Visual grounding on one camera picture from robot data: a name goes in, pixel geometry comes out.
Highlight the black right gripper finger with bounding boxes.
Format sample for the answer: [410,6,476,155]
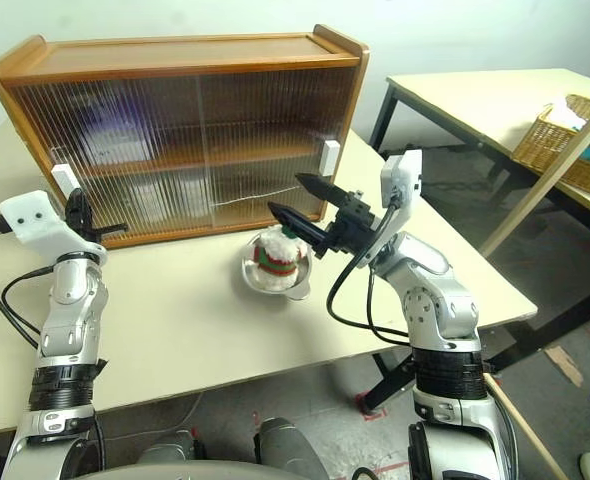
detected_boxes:
[294,172,354,211]
[267,201,333,259]

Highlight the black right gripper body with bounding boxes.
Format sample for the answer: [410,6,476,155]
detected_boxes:
[326,190,377,257]

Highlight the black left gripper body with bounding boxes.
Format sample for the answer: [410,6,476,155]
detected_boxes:
[65,201,102,247]

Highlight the white door handle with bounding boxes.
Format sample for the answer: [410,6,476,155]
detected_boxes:
[51,163,78,201]
[319,139,340,177]

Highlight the ribbed clear sliding door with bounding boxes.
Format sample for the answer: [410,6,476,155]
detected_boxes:
[198,67,359,229]
[8,74,215,241]

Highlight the white plush toy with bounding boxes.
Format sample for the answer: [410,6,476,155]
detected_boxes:
[252,224,307,291]

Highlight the wooden cabinet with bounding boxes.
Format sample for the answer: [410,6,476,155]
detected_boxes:
[0,23,370,250]

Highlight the beige table black legs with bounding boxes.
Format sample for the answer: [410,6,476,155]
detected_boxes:
[369,68,590,261]

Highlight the long wooden stick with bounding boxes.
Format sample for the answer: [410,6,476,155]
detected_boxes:
[483,373,569,480]
[478,82,590,257]

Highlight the wicker basket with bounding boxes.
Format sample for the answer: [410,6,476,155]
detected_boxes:
[513,93,590,190]

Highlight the grey rounded shape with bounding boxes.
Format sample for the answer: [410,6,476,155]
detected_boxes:
[137,427,209,466]
[253,417,330,480]

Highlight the white cloth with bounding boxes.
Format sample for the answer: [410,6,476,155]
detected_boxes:
[544,102,589,132]

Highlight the pale curved rim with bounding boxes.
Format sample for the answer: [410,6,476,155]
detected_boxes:
[64,458,296,480]

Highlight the cardboard scrap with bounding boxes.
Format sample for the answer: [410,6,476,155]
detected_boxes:
[544,346,584,387]

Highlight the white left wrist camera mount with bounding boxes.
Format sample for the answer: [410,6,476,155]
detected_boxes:
[0,189,109,261]

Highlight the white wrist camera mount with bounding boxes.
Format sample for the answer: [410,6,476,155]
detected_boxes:
[357,148,424,271]
[0,189,109,261]

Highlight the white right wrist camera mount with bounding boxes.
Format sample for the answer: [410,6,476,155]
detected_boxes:
[357,148,424,271]

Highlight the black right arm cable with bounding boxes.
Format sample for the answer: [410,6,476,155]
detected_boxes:
[326,192,416,349]

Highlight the black table leg frame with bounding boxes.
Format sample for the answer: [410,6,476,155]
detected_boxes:
[362,282,590,419]

